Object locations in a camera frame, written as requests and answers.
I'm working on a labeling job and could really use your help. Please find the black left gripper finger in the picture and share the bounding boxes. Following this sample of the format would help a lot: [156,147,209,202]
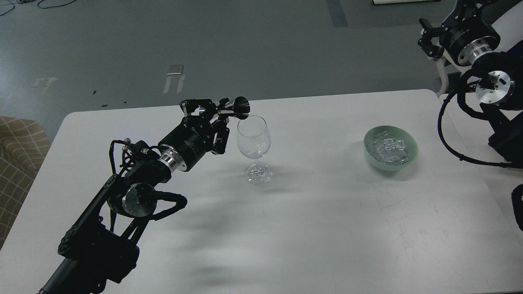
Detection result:
[179,99,217,121]
[210,98,230,155]

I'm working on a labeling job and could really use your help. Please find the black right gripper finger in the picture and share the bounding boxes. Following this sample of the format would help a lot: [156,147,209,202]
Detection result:
[443,0,497,25]
[417,18,448,58]

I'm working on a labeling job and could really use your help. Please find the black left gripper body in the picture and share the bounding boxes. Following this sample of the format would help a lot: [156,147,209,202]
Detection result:
[158,116,216,172]

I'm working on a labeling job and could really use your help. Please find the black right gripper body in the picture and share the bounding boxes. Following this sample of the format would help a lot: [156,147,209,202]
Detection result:
[441,14,501,67]

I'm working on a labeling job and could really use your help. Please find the steel cocktail jigger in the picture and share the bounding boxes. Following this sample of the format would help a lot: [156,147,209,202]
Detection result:
[217,96,250,120]

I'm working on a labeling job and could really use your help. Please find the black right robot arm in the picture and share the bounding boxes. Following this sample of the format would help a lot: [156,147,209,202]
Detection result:
[417,0,522,169]

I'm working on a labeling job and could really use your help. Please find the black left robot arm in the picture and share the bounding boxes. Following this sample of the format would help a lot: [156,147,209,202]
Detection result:
[39,96,250,294]

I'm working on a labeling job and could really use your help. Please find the clear wine glass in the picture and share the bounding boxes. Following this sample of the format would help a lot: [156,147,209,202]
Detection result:
[237,115,272,185]

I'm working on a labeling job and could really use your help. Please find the clear ice cubes pile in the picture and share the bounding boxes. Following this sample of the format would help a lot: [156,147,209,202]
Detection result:
[366,138,410,166]

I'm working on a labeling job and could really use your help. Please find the green ceramic bowl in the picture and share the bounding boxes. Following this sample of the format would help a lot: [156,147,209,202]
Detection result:
[363,125,418,172]

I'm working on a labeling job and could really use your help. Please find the plaid beige sofa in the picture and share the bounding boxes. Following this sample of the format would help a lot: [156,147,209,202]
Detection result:
[0,116,51,246]

